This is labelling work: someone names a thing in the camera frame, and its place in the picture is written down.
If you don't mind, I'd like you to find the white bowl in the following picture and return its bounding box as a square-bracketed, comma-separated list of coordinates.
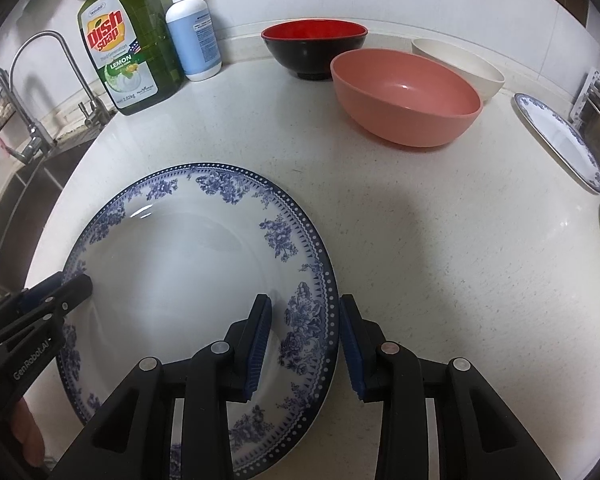
[411, 37, 506, 103]

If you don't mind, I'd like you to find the white plastic rack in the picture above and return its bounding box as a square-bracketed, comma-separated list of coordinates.
[570, 67, 600, 121]

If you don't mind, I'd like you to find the blue floral plate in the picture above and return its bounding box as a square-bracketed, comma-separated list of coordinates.
[512, 92, 600, 196]
[55, 162, 341, 478]

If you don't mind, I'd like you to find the person's left hand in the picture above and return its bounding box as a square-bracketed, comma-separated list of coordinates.
[11, 397, 47, 466]

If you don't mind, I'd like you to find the pink bowl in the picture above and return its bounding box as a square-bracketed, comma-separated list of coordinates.
[330, 49, 483, 148]

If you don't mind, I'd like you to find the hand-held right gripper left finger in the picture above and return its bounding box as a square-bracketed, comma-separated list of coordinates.
[52, 294, 273, 480]

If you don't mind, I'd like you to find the red and black bowl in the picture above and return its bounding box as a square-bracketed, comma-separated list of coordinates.
[260, 20, 369, 81]

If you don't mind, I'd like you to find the white pump bottle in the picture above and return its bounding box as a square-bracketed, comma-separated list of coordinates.
[153, 0, 223, 83]

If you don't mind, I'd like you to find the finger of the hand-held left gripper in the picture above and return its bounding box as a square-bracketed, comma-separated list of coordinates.
[0, 274, 93, 356]
[0, 271, 66, 313]

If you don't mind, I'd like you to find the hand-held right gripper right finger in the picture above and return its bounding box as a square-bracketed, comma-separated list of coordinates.
[340, 294, 563, 480]

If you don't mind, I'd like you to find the slim steel water faucet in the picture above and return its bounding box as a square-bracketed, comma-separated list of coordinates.
[9, 31, 113, 126]

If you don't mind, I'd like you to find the green dish soap bottle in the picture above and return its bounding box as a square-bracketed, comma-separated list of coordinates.
[76, 0, 186, 117]

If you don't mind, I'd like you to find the steel sink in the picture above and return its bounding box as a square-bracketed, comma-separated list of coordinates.
[0, 130, 101, 301]

